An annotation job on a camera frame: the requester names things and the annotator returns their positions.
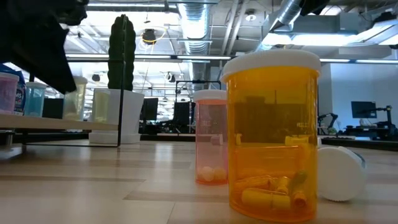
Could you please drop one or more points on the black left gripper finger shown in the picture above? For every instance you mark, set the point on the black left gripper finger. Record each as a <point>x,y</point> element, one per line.
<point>37,53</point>

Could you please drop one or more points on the blue translucent pill bottle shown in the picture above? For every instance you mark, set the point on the blue translucent pill bottle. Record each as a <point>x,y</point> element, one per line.
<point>35,101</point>

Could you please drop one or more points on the blue TUMS bottle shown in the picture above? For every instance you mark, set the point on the blue TUMS bottle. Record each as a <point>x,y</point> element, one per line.
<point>21,99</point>

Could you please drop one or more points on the pink translucent pill bottle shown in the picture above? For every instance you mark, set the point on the pink translucent pill bottle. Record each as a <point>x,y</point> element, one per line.
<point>7,96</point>
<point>210,140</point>

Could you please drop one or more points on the yellow bottle with reddish pills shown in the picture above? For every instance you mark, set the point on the yellow bottle with reddish pills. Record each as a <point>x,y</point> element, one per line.
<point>79,107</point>

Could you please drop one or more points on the yellow translucent pill bottle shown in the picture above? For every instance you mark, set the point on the yellow translucent pill bottle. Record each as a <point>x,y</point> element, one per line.
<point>101,107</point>

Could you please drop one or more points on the black background robot arm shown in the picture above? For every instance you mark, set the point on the black background robot arm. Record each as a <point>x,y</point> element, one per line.
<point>328,119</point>

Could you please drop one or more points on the dark monitor on arm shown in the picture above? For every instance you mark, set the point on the dark monitor on arm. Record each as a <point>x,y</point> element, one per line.
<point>363,109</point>

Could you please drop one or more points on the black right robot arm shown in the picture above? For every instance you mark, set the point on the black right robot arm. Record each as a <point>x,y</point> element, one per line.
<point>314,6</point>

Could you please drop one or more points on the wooden shelf board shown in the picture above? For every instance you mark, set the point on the wooden shelf board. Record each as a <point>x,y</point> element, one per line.
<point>46,123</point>

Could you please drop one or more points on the black round ceiling device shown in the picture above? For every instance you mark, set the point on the black round ceiling device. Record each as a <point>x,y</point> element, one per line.
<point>95,77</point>
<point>170,77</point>

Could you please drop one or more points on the green cactus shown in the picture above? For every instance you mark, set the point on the green cactus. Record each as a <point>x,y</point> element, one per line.
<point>127,53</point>

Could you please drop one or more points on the ceiling light strip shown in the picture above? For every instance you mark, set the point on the ceiling light strip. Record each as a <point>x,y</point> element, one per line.
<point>202,57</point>

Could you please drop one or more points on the white ceiling sensor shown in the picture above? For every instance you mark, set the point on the white ceiling sensor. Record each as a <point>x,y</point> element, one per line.
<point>250,17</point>

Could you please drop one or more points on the large orange pill bottle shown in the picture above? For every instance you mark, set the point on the large orange pill bottle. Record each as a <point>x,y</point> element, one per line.
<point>273,124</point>

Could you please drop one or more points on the ceiling light panel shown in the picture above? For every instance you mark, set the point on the ceiling light panel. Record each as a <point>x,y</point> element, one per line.
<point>295,40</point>

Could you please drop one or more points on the green pill bottle white cap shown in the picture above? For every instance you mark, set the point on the green pill bottle white cap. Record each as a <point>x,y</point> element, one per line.
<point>340,174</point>

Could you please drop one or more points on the black metal shelf frame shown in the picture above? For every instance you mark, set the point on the black metal shelf frame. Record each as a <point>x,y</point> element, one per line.
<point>121,130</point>

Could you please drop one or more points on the black aluminium table frame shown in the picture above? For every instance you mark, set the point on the black aluminium table frame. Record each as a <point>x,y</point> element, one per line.
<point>168,137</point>

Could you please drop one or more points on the silver ribbed air duct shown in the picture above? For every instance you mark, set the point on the silver ribbed air duct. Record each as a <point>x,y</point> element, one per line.
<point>194,28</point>

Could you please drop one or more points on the black rectangular stand frame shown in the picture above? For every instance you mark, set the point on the black rectangular stand frame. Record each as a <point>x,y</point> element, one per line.
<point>199,81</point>

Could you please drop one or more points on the silver slanted air duct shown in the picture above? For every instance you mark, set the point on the silver slanted air duct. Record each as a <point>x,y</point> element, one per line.
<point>286,15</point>

